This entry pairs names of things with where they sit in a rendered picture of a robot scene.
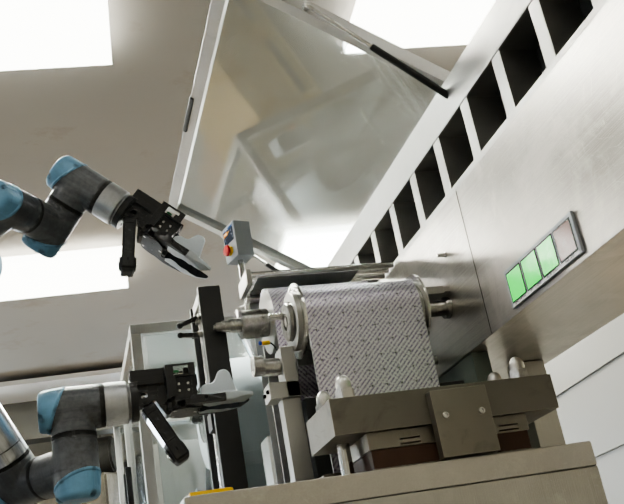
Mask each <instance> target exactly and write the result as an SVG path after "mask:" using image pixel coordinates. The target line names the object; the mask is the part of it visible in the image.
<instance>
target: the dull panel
mask: <svg viewBox="0 0 624 504"><path fill-rule="evenodd" d="M492 372H493V371H492V367H491V363H490V359H489V355H488V351H480V352H471V353H470V354H469V355H467V356H466V357H465V358H464V359H462V360H461V361H460V362H459V363H457V364H456V365H455V366H454V367H452V368H451V369H450V370H449V371H447V372H446V373H445V374H444V375H442V376H441V377H440V378H439V379H438V380H439V383H443V382H452V381H461V380H463V381H464V384H465V383H474V382H482V381H487V379H488V375H489V374H490V373H492Z"/></svg>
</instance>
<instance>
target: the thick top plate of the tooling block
mask: <svg viewBox="0 0 624 504"><path fill-rule="evenodd" d="M475 385H485V388H486V392H487V396H488V400H489V404H490V408H491V412H492V416H493V417H499V416H507V415H515V414H523V413H525V415H526V419H527V422H528V424H530V423H532V422H533V421H535V420H537V419H539V418H541V417H543V416H544V415H546V414H548V413H550V412H552V411H554V410H556V409H557V408H559V405H558V401H557V397H556V394H555V390H554V386H553V383H552V379H551V375H550V374H543V375H534V376H526V377H517V378H508V379H500V380H491V381H482V382H474V383H465V384H456V385H447V386H439V387H430V388H421V389H413V390H404V391H395V392H386V393H378V394H369V395H360V396H352V397H343V398H334V399H328V400H327V401H326V403H325V404H324V405H323V406H322V407H321V408H320V409H319V410H318V411H317V412H316V413H315V414H314V415H313V416H312V417H311V418H310V419H309V420H308V422H307V423H306V424H307V430H308V436H309V442H310V448H311V454H312V456H320V455H328V454H336V453H337V447H336V445H338V444H342V443H349V445H350V446H351V445H353V444H354V443H355V442H356V441H358V440H359V439H360V438H361V437H363V436H364V435H365V434H366V433H373V432H381V431H389V430H397V429H404V428H412V427H420V426H428V425H432V422H431V417H430V413H429V408H428V404H427V399H426V395H425V394H426V393H427V392H429V391H432V390H441V389H449V388H458V387H467V386H475Z"/></svg>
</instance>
